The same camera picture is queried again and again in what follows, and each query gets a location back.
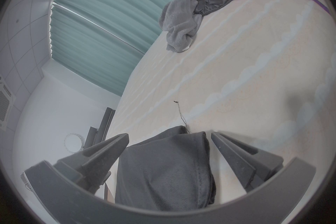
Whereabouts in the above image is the bed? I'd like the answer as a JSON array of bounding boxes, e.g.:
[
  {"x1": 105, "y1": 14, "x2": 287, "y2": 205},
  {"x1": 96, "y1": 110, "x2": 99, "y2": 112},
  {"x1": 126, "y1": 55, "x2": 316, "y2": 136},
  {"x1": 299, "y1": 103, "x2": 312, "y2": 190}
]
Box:
[{"x1": 105, "y1": 0, "x2": 336, "y2": 205}]

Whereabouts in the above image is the dark loose thread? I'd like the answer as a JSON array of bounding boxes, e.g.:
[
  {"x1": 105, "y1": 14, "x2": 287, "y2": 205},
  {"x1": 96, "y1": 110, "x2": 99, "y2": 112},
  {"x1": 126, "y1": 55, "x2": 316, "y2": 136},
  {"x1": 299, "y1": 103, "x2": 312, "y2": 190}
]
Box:
[{"x1": 173, "y1": 100, "x2": 190, "y2": 133}]

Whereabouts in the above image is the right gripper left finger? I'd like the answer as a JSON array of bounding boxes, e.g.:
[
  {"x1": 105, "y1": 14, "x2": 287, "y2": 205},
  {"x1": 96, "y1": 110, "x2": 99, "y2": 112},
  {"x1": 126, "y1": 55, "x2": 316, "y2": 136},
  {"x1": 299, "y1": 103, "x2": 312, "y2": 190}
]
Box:
[{"x1": 53, "y1": 133, "x2": 130, "y2": 188}]

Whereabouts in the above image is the black T-shirt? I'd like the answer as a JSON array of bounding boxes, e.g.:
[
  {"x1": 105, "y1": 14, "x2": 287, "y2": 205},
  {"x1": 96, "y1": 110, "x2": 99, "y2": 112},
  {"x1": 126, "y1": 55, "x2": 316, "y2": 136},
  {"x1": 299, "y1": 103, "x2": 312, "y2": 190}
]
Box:
[{"x1": 115, "y1": 125, "x2": 216, "y2": 211}]

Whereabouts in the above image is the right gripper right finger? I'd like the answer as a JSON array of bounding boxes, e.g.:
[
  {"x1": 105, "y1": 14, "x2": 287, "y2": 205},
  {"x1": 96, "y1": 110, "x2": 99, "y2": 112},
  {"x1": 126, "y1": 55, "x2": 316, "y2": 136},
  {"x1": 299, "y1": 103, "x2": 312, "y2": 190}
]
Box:
[{"x1": 211, "y1": 131, "x2": 284, "y2": 190}]

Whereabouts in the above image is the round white mirror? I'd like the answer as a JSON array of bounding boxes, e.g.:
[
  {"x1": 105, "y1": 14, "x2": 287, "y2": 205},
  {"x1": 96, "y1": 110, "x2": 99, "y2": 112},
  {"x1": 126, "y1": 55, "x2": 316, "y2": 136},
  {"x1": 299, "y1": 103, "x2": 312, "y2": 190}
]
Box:
[{"x1": 64, "y1": 134, "x2": 82, "y2": 153}]

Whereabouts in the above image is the black chest of drawers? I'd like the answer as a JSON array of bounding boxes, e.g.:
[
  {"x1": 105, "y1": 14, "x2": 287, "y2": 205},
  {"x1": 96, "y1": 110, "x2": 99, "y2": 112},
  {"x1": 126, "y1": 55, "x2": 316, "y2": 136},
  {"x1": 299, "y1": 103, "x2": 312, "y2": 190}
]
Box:
[{"x1": 83, "y1": 107, "x2": 116, "y2": 150}]

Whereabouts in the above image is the grey garment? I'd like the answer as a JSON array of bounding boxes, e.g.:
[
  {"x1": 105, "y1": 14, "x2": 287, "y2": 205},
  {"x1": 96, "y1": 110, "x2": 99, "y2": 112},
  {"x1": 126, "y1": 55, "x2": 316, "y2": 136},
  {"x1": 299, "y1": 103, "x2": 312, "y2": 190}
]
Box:
[{"x1": 158, "y1": 0, "x2": 204, "y2": 53}]

